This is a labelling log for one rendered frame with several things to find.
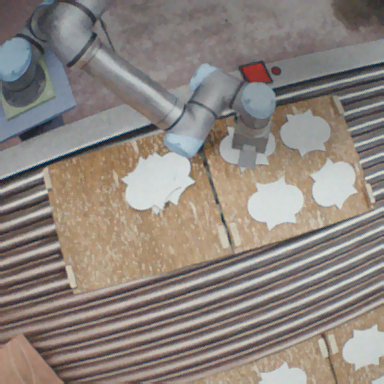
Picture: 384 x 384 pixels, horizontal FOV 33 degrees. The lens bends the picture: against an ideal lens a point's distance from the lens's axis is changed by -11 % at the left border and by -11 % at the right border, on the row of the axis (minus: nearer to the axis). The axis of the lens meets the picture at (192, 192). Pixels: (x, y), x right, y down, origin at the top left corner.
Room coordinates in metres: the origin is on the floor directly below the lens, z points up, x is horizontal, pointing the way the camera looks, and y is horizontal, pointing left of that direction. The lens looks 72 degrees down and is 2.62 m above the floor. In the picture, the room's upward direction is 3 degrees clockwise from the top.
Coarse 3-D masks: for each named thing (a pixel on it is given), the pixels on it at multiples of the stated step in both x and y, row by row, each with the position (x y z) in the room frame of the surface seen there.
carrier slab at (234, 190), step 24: (216, 120) 0.73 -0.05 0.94; (336, 120) 0.76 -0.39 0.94; (216, 144) 0.66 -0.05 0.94; (336, 144) 0.69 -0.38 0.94; (216, 168) 0.60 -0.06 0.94; (264, 168) 0.60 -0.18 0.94; (288, 168) 0.61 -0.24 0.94; (312, 168) 0.61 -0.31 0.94; (360, 168) 0.63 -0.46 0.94; (216, 192) 0.54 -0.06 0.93; (240, 192) 0.54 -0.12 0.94; (360, 192) 0.56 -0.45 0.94; (240, 216) 0.48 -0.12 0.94; (312, 216) 0.48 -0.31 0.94; (336, 216) 0.49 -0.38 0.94; (264, 240) 0.42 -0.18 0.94
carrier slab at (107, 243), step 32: (96, 160) 0.60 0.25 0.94; (128, 160) 0.60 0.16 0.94; (192, 160) 0.61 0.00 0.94; (64, 192) 0.51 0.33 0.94; (96, 192) 0.51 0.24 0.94; (192, 192) 0.53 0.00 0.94; (64, 224) 0.42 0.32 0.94; (96, 224) 0.43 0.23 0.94; (128, 224) 0.44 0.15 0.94; (160, 224) 0.44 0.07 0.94; (192, 224) 0.45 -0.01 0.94; (64, 256) 0.34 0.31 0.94; (96, 256) 0.35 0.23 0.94; (128, 256) 0.36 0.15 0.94; (160, 256) 0.36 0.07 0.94; (192, 256) 0.37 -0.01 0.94; (96, 288) 0.27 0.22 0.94
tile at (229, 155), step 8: (232, 128) 0.70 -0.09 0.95; (232, 136) 0.68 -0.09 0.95; (272, 136) 0.69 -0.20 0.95; (224, 144) 0.66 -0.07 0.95; (272, 144) 0.67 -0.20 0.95; (224, 152) 0.64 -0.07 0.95; (232, 152) 0.64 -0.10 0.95; (272, 152) 0.65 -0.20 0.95; (224, 160) 0.62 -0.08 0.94; (232, 160) 0.62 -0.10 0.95; (256, 160) 0.62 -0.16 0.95; (264, 160) 0.62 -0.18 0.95; (240, 168) 0.60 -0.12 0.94
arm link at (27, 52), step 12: (24, 36) 0.90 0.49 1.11; (0, 48) 0.86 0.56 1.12; (12, 48) 0.86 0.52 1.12; (24, 48) 0.85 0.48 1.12; (36, 48) 0.87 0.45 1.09; (0, 60) 0.82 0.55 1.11; (12, 60) 0.82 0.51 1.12; (24, 60) 0.82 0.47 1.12; (36, 60) 0.85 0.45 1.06; (0, 72) 0.79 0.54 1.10; (12, 72) 0.79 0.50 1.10; (24, 72) 0.80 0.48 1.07; (12, 84) 0.78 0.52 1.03; (24, 84) 0.80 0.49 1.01
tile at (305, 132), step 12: (288, 120) 0.74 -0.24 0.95; (300, 120) 0.74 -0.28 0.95; (312, 120) 0.75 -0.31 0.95; (324, 120) 0.75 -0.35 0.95; (288, 132) 0.71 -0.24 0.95; (300, 132) 0.71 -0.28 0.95; (312, 132) 0.71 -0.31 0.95; (324, 132) 0.72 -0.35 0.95; (288, 144) 0.67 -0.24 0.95; (300, 144) 0.67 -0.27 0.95; (312, 144) 0.68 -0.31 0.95; (300, 156) 0.64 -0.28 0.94
